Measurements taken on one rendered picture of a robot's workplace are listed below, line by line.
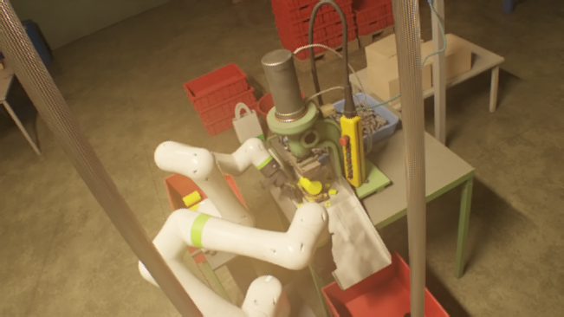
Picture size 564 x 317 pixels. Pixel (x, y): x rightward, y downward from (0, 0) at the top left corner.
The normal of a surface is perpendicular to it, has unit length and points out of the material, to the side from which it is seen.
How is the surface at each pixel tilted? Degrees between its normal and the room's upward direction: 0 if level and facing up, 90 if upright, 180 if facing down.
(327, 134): 90
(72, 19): 90
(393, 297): 0
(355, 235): 30
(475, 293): 0
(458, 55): 90
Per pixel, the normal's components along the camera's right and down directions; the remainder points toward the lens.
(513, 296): -0.21, -0.76
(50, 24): 0.42, 0.51
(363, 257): 0.04, -0.40
